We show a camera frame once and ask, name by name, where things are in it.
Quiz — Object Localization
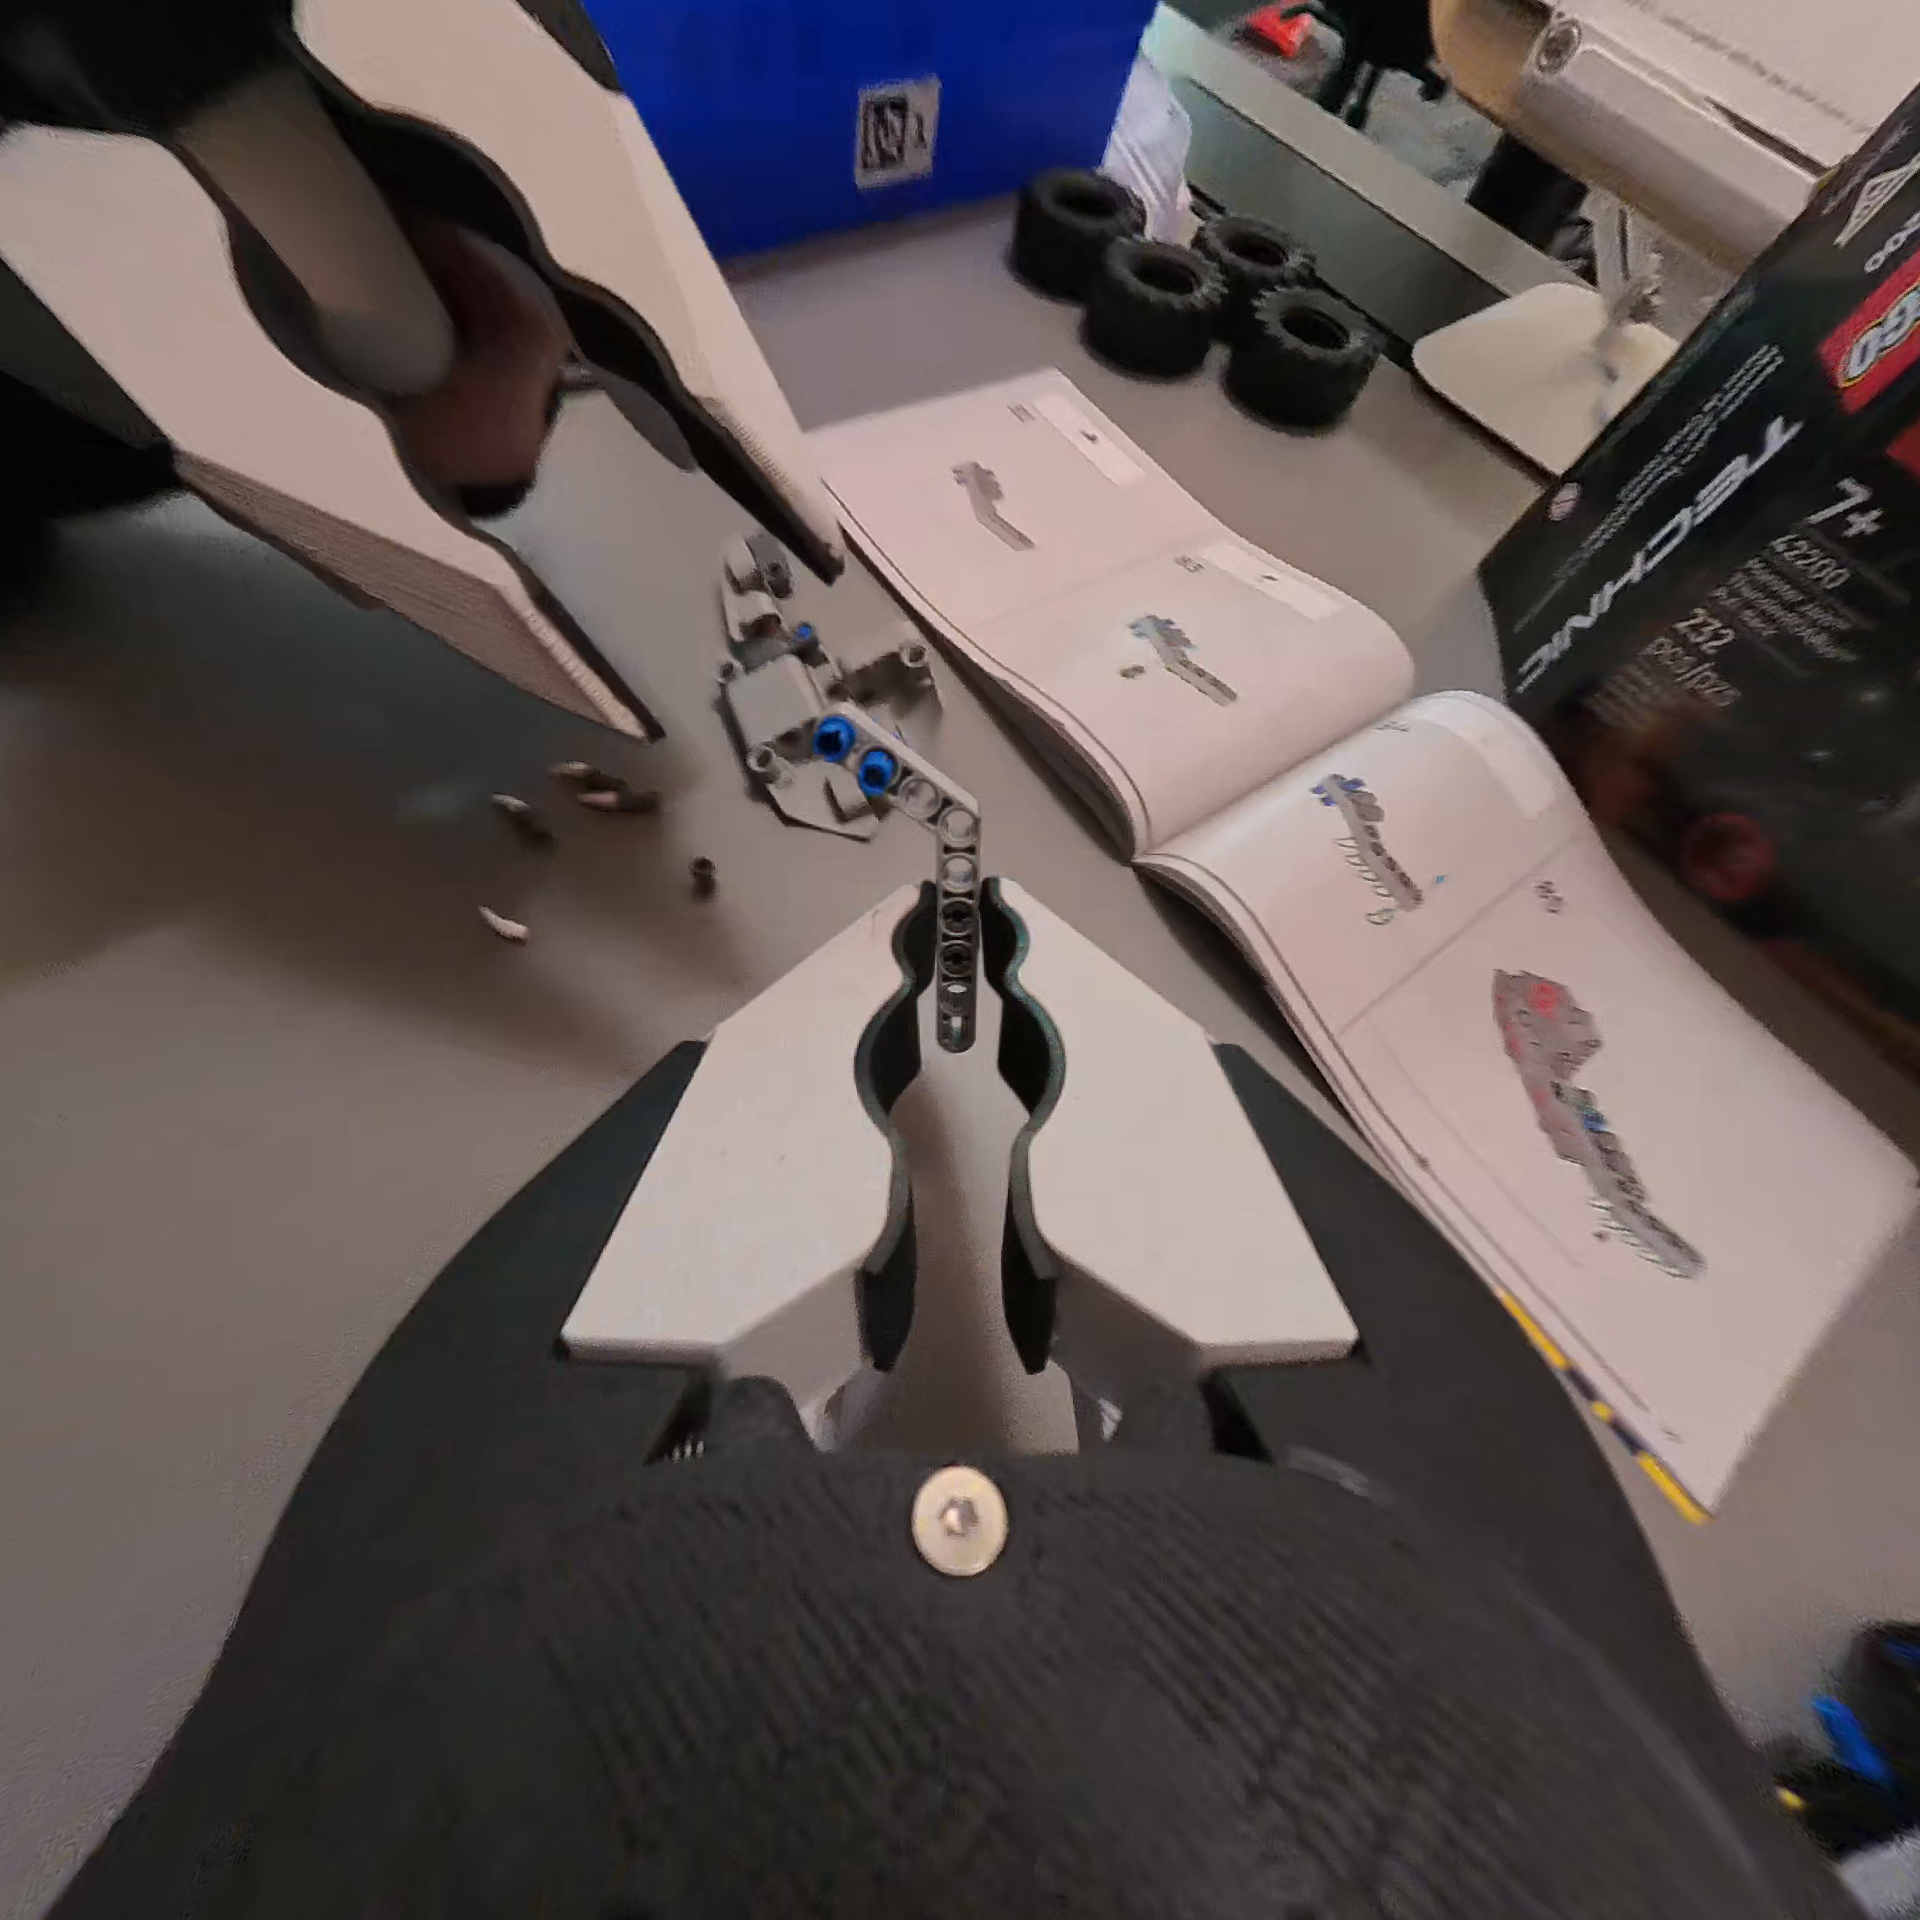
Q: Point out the white paper sheet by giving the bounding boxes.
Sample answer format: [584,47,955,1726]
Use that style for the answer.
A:
[1101,38,1195,215]

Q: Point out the black toy set box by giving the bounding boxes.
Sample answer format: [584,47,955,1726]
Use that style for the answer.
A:
[1477,117,1920,967]

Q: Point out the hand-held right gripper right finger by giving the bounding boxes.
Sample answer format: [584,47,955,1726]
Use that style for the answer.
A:
[986,877,1363,1455]

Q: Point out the open instruction booklet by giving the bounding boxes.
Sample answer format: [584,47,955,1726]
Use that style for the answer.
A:
[812,367,1920,1519]

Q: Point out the grey toy brick assembly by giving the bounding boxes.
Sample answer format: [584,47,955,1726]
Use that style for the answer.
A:
[721,532,951,833]

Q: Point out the person's left hand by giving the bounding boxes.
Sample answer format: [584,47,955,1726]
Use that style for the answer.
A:
[408,221,572,522]

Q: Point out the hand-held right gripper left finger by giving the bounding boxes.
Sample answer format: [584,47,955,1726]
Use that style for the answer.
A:
[561,877,941,1455]

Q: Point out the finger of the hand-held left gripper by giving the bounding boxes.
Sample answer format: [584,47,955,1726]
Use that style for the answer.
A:
[0,120,664,739]
[288,0,845,589]

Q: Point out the blue plastic bin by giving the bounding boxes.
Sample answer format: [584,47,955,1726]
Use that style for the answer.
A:
[572,0,1168,264]

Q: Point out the grey desk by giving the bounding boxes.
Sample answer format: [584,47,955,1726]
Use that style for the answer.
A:
[0,191,1920,1920]

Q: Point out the grey bent toy beam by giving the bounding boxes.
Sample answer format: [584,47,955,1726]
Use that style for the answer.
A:
[796,700,995,1052]

